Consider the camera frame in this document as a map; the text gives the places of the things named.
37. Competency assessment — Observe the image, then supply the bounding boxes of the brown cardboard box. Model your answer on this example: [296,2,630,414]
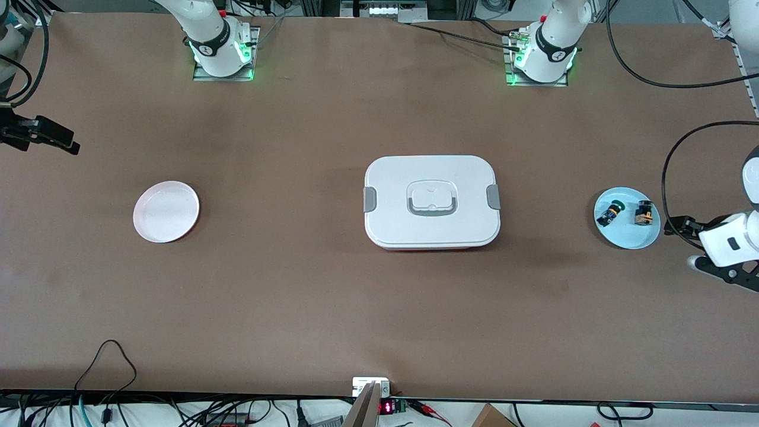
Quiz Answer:
[471,403,518,427]

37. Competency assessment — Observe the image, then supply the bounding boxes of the white lunch box grey clips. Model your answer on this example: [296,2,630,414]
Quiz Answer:
[363,155,502,251]

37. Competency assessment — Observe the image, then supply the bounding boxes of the round light blue plate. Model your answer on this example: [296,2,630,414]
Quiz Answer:
[594,187,661,250]

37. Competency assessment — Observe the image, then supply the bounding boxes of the white rounded plastic object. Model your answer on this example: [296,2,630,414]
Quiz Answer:
[0,15,21,66]

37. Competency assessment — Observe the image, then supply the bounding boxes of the round pink plate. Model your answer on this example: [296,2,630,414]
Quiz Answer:
[133,181,200,244]

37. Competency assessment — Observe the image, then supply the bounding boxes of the red clip lead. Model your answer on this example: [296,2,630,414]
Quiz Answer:
[409,400,452,426]

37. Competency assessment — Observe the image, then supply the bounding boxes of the grey metal bar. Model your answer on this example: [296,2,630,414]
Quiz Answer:
[341,381,383,427]

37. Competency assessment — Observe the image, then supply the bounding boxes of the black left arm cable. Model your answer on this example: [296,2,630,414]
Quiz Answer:
[605,0,759,239]

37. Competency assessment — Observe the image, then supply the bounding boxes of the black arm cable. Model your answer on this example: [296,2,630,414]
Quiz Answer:
[605,0,759,239]
[0,0,50,109]

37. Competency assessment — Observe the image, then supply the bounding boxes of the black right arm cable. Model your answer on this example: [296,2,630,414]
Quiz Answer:
[0,0,50,109]

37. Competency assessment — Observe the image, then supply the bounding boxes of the aluminium frame profile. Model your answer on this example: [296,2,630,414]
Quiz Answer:
[710,21,759,119]

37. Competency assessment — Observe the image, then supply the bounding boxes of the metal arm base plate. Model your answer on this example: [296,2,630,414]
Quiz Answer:
[193,27,260,82]
[504,33,570,88]

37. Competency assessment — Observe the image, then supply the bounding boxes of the black cable loop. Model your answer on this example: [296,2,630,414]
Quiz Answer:
[596,401,654,420]

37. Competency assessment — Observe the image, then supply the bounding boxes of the thin black looped cable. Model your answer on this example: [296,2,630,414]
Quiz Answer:
[74,339,138,410]

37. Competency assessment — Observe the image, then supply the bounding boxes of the black cable on table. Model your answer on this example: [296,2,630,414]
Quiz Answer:
[406,18,525,51]

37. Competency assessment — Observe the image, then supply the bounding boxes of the small white bracket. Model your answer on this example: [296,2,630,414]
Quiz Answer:
[352,377,391,398]

